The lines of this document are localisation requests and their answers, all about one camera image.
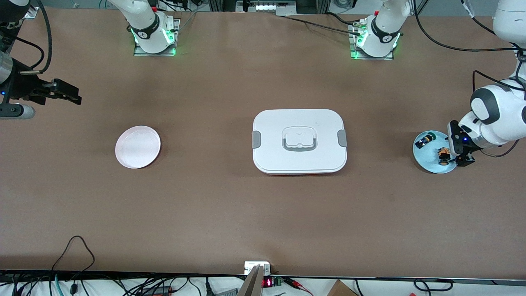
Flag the light blue round plate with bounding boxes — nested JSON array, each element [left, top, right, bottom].
[[413, 130, 459, 174]]

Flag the pink round plate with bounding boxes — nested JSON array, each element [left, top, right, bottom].
[[115, 125, 161, 169]]

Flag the white lidded box, grey latches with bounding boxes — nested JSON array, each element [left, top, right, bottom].
[[251, 109, 348, 176]]

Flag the brown cardboard piece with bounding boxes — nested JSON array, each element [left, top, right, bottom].
[[327, 280, 359, 296]]

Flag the red clip leads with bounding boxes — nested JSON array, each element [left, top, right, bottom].
[[284, 277, 314, 296]]

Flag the white mounting block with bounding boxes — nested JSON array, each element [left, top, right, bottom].
[[244, 261, 271, 275]]

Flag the grey metal bar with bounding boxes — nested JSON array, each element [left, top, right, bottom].
[[237, 265, 264, 296]]

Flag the green and blue push-button switch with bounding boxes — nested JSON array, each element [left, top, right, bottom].
[[414, 132, 437, 149]]

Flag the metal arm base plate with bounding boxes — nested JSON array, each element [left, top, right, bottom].
[[349, 23, 396, 61], [133, 18, 181, 57]]

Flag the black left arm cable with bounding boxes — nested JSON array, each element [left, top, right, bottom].
[[412, 0, 526, 159]]

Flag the black coiled cable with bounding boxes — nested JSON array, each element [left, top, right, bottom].
[[413, 279, 454, 291]]

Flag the thin black looped cable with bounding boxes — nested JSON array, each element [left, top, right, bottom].
[[51, 236, 96, 274]]

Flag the black cable to arm base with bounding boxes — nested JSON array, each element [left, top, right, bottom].
[[283, 12, 364, 37]]

